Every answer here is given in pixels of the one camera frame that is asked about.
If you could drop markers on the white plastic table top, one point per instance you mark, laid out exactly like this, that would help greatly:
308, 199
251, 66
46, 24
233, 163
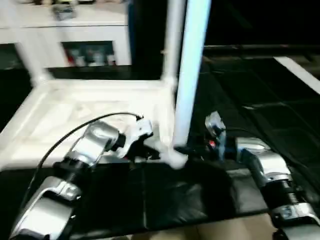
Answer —
75, 110

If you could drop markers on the white plastic table leg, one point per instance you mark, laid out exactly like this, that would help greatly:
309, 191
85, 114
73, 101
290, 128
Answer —
32, 62
192, 65
174, 40

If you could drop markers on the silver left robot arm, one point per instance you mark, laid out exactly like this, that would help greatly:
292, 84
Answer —
65, 180

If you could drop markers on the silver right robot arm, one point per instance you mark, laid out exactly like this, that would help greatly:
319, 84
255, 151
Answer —
272, 175

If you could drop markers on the black work mat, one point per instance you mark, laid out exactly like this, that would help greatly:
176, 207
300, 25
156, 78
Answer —
250, 135

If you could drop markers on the red bottle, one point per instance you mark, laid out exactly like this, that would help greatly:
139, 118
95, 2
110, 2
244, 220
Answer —
71, 58

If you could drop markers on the white glass-door cabinet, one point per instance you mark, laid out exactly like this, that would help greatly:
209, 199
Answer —
75, 30

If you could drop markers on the small silver ornament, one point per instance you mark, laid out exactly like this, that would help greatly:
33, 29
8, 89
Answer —
65, 12

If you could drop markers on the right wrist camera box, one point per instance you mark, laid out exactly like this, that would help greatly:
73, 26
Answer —
215, 125

